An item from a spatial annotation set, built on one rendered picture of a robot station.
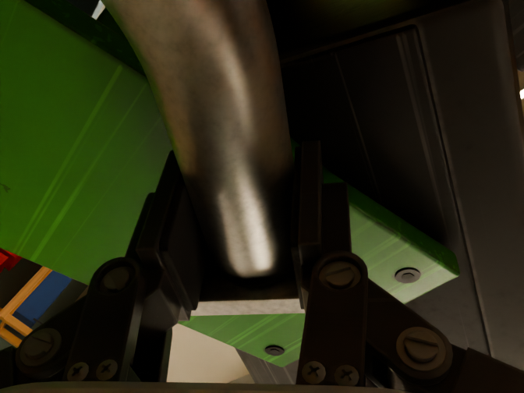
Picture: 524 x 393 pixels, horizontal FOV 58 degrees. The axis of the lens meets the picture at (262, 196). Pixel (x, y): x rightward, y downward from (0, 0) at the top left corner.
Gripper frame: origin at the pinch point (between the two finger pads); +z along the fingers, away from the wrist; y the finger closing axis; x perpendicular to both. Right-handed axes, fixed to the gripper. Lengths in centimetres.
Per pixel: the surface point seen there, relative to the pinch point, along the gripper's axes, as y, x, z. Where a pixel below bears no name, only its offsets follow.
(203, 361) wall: -183, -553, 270
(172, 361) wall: -215, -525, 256
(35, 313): -305, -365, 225
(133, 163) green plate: -4.1, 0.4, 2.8
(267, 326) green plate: -1.0, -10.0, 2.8
